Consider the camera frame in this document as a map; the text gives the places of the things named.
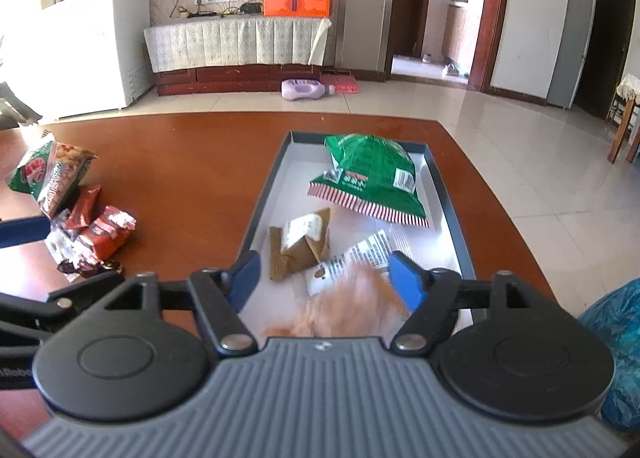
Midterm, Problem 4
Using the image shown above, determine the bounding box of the dark foil candy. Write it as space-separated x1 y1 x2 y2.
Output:
56 259 124 279

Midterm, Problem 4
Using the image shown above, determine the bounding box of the clear printed snack packet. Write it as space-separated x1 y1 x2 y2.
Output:
305 226 412 296

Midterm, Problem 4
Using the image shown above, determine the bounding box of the beige pastry packet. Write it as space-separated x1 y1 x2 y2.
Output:
265 265 410 337

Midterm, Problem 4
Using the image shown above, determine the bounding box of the brown tan snack packet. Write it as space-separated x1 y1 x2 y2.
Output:
269 207 332 281

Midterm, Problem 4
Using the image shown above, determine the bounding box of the green snack bag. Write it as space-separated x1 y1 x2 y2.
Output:
308 134 430 227

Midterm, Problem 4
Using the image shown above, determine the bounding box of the green shrimp chips bag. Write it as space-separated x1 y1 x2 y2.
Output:
6 133 96 218

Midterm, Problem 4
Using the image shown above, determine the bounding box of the dark red candy bar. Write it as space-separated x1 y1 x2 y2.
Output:
63 184 102 230

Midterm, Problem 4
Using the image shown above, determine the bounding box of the orange snack packet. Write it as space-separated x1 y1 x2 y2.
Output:
74 205 137 261

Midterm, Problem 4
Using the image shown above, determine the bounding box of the white blue storage box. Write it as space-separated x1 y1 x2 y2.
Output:
240 132 475 345

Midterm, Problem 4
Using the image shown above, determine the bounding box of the blue plastic bag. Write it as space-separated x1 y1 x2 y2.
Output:
578 279 640 434

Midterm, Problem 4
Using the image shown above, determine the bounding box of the white chest freezer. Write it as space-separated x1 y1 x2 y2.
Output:
2 0 153 120

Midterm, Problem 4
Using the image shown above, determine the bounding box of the purple detergent bottle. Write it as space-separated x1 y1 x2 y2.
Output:
281 78 336 101

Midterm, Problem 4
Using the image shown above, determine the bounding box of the tv cabinet with cloth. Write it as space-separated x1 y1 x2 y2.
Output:
144 16 332 96

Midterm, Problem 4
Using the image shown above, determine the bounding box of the wooden cabinet in hallway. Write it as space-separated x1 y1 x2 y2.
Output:
442 0 484 76

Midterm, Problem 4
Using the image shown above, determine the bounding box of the black router box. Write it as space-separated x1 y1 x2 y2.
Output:
240 2 262 14

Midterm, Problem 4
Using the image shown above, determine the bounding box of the grey refrigerator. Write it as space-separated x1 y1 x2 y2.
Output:
547 0 597 109

